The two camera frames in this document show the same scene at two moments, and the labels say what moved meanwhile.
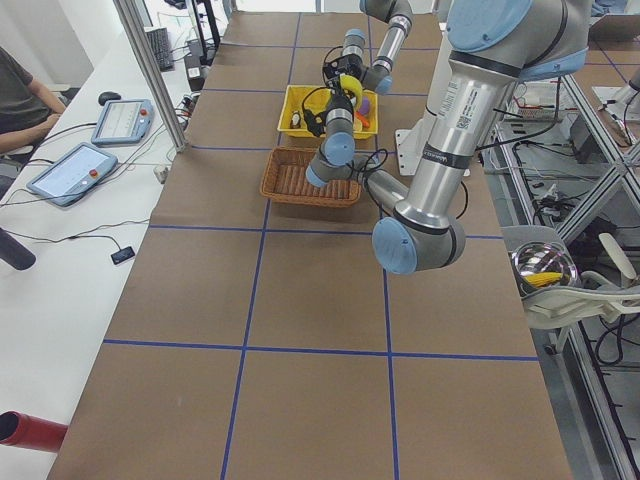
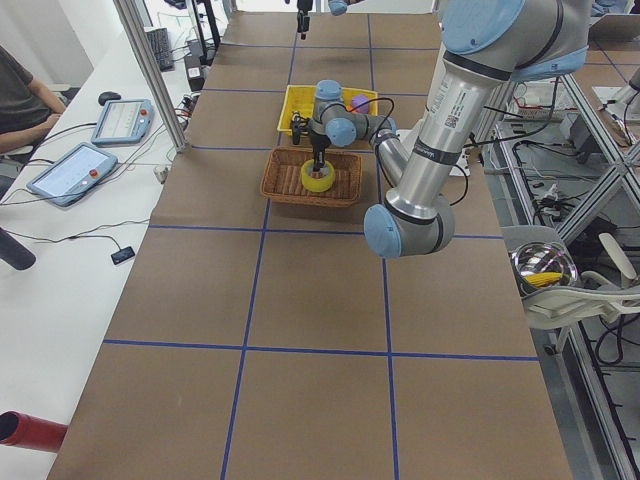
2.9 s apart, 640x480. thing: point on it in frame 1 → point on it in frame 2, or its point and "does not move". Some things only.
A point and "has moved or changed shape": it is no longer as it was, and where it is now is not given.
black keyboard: (163, 51) does not move
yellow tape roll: (354, 86) has moved or changed shape
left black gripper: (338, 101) → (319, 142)
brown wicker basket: (284, 179) does not move
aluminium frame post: (128, 11) does not move
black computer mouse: (107, 96) does not move
